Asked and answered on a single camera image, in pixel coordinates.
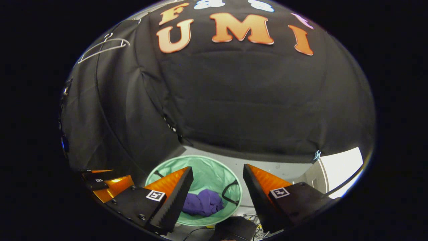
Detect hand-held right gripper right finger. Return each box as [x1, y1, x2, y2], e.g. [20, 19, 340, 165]
[242, 163, 341, 234]

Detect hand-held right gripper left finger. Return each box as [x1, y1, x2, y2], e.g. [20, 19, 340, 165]
[105, 166, 194, 236]

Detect purple corduroy jacket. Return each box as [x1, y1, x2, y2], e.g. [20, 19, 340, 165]
[182, 189, 224, 217]

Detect green laundry hamper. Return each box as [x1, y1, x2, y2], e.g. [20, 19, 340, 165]
[145, 155, 243, 227]

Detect white plastic hanger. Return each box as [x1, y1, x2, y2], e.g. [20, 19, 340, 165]
[78, 33, 131, 64]

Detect black case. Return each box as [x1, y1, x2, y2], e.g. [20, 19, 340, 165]
[209, 216, 258, 241]

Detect black backdrop cloth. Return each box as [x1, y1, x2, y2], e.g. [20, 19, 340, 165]
[60, 18, 186, 174]
[134, 0, 377, 164]

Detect tangle of cables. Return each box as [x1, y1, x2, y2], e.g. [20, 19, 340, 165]
[244, 214, 270, 240]

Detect black cable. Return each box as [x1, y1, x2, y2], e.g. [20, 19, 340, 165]
[182, 228, 216, 241]

